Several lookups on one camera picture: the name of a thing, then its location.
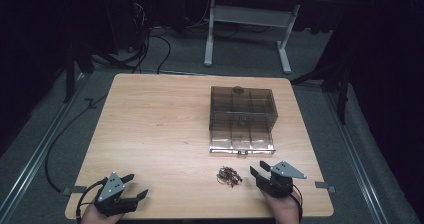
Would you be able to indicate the grey table clamp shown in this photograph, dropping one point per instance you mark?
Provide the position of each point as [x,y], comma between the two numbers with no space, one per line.
[71,190]
[325,185]

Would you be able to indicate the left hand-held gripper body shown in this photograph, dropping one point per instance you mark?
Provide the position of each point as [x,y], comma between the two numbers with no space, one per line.
[111,187]

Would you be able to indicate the black stand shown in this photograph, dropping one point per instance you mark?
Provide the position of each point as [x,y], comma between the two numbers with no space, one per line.
[70,74]
[341,94]

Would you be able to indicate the person's left hand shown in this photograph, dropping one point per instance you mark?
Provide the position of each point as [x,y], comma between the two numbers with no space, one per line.
[96,218]

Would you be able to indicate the white metal frame desk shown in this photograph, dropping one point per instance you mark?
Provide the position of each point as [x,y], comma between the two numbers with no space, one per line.
[250,15]

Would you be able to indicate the person's right hand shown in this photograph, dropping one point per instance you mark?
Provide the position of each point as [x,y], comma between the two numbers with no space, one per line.
[285,210]

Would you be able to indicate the smoky clear plastic drawer box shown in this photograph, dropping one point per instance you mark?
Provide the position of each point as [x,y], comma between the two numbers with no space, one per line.
[243,107]

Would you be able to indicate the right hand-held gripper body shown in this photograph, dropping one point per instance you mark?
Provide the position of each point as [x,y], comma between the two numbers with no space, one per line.
[281,182]

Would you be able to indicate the bronze jewellery pile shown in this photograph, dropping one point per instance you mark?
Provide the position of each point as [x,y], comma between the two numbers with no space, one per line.
[229,176]

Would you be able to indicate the metal floor rail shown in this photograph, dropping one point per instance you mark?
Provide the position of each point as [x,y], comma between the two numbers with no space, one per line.
[356,164]
[36,150]

